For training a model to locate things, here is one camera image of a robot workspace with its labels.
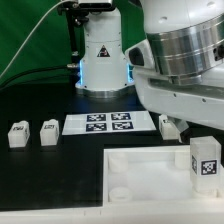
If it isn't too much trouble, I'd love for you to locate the white square table top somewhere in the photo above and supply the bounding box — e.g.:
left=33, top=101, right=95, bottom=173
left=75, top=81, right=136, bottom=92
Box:
left=103, top=146, right=224, bottom=205

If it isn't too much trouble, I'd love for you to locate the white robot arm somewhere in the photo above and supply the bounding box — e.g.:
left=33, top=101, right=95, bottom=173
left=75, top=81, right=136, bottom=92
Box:
left=78, top=0, right=224, bottom=135

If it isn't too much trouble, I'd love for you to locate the black cable left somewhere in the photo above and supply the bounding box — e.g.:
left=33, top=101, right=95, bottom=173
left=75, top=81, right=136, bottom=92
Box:
left=0, top=63, right=80, bottom=90

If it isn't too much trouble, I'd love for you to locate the black camera stand pole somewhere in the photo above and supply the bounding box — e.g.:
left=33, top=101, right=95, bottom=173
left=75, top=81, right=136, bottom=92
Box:
left=57, top=2, right=88, bottom=84

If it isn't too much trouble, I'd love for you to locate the white marker sheet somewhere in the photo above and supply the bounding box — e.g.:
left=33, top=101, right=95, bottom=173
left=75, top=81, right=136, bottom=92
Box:
left=62, top=111, right=155, bottom=135

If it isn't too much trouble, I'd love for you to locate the white cable left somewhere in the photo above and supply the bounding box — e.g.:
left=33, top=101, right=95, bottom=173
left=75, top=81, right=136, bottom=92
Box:
left=0, top=0, right=74, bottom=79

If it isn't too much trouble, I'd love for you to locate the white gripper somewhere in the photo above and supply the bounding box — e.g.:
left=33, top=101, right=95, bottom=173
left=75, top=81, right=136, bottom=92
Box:
left=125, top=40, right=224, bottom=144

